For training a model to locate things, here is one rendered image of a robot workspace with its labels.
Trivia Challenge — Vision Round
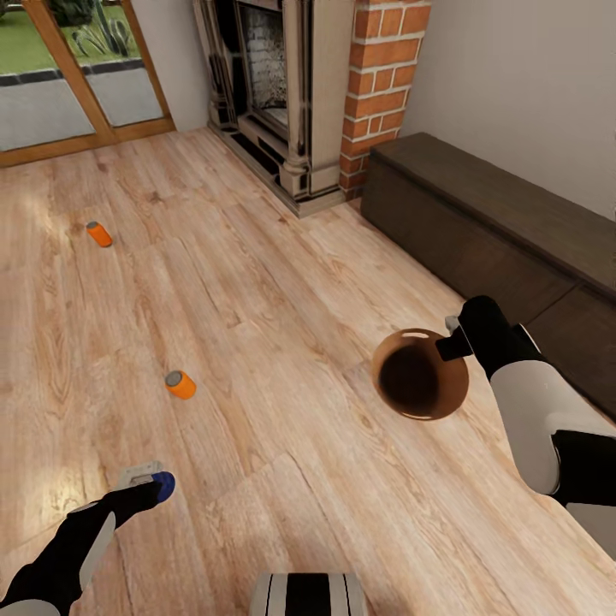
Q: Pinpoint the trash can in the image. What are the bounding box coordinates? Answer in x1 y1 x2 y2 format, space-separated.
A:
371 328 470 422

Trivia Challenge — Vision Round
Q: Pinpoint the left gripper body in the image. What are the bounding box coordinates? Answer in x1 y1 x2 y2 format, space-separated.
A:
103 481 159 523

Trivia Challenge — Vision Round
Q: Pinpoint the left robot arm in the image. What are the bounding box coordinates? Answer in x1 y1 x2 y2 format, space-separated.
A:
0 460 163 616

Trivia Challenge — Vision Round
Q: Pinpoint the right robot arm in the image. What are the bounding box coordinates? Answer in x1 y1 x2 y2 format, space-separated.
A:
435 296 616 563

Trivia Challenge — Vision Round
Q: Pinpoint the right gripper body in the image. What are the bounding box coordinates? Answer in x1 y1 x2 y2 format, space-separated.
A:
435 329 473 362

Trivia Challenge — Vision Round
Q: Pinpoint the can of soda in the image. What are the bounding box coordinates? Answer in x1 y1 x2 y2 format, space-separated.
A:
86 222 112 247
165 371 197 400
134 471 175 504

